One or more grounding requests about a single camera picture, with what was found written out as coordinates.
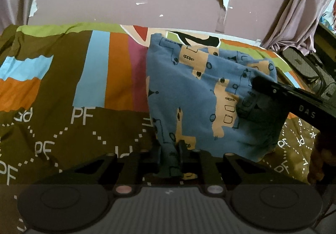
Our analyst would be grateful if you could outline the blue patterned pajama pants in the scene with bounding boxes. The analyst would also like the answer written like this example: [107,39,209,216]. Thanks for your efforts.
[146,33,282,177]

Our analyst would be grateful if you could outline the person's right hand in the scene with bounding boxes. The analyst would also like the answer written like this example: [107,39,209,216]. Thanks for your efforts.
[307,130,335,185]

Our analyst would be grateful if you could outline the pink satin curtain right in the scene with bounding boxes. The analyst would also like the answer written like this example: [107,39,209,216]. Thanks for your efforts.
[262,0,331,56]

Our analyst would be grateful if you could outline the brown colourful striped bedsheet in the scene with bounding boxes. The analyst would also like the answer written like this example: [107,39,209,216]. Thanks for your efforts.
[0,22,322,234]

